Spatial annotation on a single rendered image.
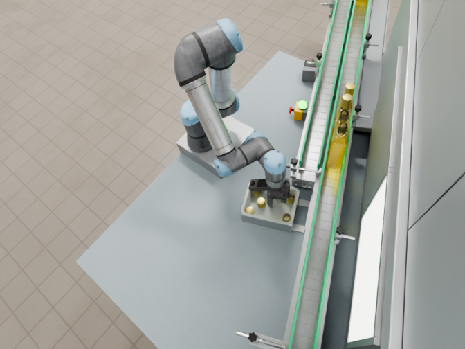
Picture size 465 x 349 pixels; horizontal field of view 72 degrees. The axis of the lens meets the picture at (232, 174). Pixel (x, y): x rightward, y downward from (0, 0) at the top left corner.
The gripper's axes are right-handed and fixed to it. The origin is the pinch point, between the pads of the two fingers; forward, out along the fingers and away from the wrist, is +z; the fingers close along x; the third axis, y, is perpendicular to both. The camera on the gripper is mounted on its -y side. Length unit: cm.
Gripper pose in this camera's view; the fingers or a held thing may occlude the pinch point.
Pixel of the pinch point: (271, 201)
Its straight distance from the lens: 141.9
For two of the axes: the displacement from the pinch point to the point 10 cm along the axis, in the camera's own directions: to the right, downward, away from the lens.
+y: 9.5, 1.9, -2.6
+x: 2.9, -8.5, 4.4
